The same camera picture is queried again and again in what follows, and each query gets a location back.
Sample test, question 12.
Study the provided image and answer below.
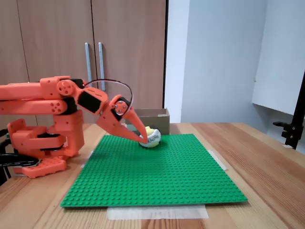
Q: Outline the black clamp stand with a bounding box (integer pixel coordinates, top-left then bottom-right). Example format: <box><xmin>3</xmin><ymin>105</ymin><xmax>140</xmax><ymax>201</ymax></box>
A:
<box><xmin>272</xmin><ymin>70</ymin><xmax>305</xmax><ymax>150</ymax></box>

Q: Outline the white wall panel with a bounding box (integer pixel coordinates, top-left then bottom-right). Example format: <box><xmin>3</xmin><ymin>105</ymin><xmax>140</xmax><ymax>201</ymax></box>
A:
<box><xmin>252</xmin><ymin>0</ymin><xmax>305</xmax><ymax>115</ymax></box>

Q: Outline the brown wooden cabinet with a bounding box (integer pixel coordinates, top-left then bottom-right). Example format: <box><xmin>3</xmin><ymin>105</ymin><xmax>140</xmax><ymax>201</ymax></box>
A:
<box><xmin>0</xmin><ymin>0</ymin><xmax>167</xmax><ymax>126</ymax></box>

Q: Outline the green studded baseplate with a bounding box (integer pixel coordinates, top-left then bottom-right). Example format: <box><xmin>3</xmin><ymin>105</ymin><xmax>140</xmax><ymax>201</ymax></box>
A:
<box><xmin>60</xmin><ymin>133</ymin><xmax>248</xmax><ymax>208</ymax></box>

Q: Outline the translucent tape strip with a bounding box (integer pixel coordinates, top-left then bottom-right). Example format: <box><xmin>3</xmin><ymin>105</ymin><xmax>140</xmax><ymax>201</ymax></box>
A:
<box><xmin>106</xmin><ymin>204</ymin><xmax>210</xmax><ymax>220</ymax></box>
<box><xmin>208</xmin><ymin>149</ymin><xmax>228</xmax><ymax>171</ymax></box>
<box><xmin>80</xmin><ymin>150</ymin><xmax>95</xmax><ymax>169</ymax></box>

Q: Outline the brown cardboard box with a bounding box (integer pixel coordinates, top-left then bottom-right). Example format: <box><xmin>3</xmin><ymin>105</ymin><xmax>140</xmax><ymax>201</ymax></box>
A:
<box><xmin>125</xmin><ymin>108</ymin><xmax>170</xmax><ymax>135</ymax></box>

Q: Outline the white yellow black soft ball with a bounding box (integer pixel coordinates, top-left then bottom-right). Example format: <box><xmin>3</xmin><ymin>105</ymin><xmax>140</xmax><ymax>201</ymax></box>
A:
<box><xmin>139</xmin><ymin>126</ymin><xmax>162</xmax><ymax>148</ymax></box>

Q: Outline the silver cabinet handle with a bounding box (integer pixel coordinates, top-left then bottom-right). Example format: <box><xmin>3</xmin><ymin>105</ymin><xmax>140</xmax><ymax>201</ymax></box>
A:
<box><xmin>84</xmin><ymin>42</ymin><xmax>93</xmax><ymax>82</ymax></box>
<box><xmin>98</xmin><ymin>42</ymin><xmax>106</xmax><ymax>92</ymax></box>

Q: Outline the black red white gripper cable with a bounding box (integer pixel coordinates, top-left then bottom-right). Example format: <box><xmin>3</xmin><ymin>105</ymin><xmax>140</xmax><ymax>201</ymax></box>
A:
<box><xmin>84</xmin><ymin>79</ymin><xmax>134</xmax><ymax>113</ymax></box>

